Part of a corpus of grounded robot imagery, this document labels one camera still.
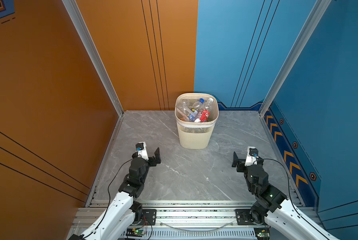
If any red green label bottle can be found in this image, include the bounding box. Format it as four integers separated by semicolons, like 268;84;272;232
194;98;213;123

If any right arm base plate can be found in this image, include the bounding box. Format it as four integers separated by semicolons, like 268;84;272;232
235;209;255;226

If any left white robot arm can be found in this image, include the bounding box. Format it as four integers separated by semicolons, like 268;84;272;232
69;142;162;240

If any aluminium corner post left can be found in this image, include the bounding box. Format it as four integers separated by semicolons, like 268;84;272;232
62;0;125;117

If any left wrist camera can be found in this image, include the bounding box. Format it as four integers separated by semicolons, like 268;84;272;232
132;142;149;161

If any left green circuit board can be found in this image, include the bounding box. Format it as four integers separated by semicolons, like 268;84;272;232
126;229;146;238

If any bottle pink label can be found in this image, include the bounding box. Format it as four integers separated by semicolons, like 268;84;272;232
176;102;195;122

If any aluminium corner post right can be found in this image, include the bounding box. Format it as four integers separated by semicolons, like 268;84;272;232
259;0;331;117

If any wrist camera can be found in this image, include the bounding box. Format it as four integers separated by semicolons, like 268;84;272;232
132;142;149;161
244;147;258;167

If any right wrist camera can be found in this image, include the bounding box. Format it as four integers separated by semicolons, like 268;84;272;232
244;147;258;167

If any right green circuit board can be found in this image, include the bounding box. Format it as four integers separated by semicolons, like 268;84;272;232
254;229;270;240

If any cream plastic waste bin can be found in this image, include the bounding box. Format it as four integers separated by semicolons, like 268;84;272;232
175;93;219;150

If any green circuit board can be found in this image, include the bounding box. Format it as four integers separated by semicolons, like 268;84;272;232
126;229;146;238
254;229;270;240

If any aluminium corner post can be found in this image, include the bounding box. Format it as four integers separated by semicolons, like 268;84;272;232
62;0;125;117
259;0;331;117

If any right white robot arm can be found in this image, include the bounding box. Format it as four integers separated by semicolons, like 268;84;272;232
232;147;337;240

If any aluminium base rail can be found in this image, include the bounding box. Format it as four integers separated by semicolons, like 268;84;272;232
67;201;278;240

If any pepsi bottle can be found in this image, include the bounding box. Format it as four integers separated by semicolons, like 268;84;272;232
189;98;204;121

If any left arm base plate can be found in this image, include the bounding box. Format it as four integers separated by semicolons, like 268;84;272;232
141;209;157;226

